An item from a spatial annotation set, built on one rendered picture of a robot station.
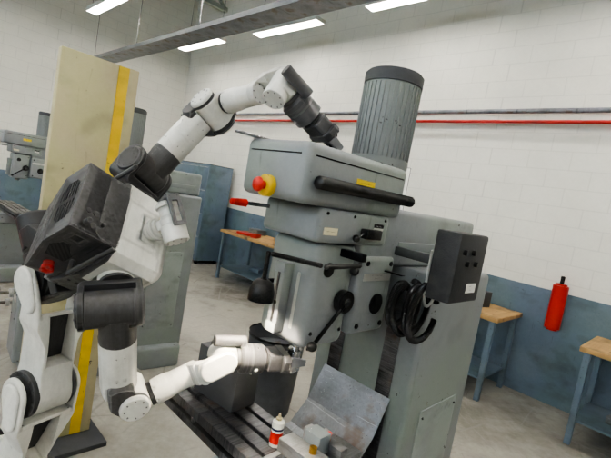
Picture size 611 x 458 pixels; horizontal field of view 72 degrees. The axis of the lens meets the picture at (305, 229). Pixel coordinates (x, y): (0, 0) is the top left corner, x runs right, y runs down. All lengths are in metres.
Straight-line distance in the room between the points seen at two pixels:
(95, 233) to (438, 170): 5.16
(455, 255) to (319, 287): 0.40
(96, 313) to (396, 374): 1.02
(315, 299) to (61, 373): 0.83
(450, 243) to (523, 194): 4.19
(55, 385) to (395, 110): 1.36
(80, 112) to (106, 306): 1.77
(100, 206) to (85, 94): 1.63
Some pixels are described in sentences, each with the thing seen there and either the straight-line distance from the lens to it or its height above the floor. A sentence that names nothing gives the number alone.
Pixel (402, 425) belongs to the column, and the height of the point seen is 1.02.
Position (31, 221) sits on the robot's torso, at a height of 1.53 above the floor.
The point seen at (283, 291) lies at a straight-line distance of 1.24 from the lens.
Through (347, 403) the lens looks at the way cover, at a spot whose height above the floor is 1.01.
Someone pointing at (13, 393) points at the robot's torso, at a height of 1.04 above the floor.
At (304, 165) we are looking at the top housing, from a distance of 1.07.
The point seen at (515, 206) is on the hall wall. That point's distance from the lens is 5.45.
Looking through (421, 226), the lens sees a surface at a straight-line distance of 1.59.
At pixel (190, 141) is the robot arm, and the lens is 1.35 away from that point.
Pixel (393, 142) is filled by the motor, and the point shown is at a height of 1.97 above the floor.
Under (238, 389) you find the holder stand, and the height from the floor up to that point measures 1.02.
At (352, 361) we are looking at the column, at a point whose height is 1.15.
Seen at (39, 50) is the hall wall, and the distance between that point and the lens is 10.25.
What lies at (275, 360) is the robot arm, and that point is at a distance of 1.33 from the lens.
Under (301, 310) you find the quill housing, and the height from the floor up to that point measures 1.43.
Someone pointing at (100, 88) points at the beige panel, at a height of 2.14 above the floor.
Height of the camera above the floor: 1.76
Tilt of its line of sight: 5 degrees down
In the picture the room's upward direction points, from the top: 10 degrees clockwise
